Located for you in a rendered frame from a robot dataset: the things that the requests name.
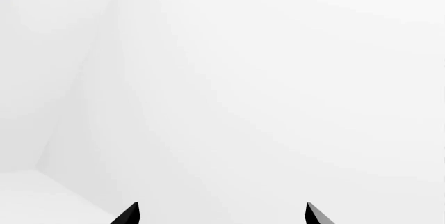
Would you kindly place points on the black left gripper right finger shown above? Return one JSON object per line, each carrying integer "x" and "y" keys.
{"x": 314, "y": 216}

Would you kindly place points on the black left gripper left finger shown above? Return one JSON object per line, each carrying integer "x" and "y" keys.
{"x": 129, "y": 216}

